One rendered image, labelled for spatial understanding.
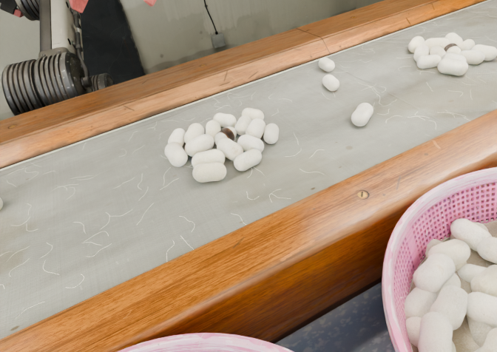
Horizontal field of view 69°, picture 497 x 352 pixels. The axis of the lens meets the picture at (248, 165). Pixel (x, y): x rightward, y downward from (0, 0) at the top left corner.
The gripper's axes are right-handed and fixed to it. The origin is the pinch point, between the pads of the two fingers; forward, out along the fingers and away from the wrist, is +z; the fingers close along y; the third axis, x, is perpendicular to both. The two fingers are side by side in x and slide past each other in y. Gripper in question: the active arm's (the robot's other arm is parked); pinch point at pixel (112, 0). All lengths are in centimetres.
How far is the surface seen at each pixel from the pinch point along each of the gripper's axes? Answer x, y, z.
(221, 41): -187, 73, -67
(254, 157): -4.7, -16.4, 16.4
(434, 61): -24.5, -35.8, 0.3
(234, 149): -5.1, -14.0, 15.6
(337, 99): -18.1, -23.4, 7.2
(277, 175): -4.9, -19.1, 18.1
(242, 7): -189, 61, -91
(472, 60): -25.3, -40.7, 0.0
